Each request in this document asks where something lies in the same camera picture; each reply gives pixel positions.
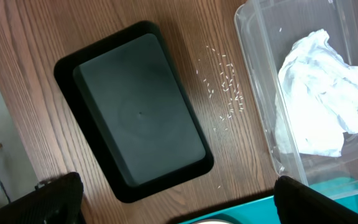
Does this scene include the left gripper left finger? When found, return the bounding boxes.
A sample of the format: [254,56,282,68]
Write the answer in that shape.
[0,172,85,224]

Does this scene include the white napkin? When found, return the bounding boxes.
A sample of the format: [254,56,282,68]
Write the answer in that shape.
[277,28,358,135]
[287,95,344,157]

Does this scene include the teal serving tray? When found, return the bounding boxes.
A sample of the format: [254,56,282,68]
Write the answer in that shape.
[187,177,358,224]

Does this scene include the clear plastic bin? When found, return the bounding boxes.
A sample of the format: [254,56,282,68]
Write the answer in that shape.
[234,0,358,199]

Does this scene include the scattered rice grains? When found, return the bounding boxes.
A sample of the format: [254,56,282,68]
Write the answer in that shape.
[195,45,246,131]

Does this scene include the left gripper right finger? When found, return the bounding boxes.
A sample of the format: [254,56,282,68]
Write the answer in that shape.
[273,176,358,224]

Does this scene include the black plastic tray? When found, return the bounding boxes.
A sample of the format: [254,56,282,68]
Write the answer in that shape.
[53,21,214,203]

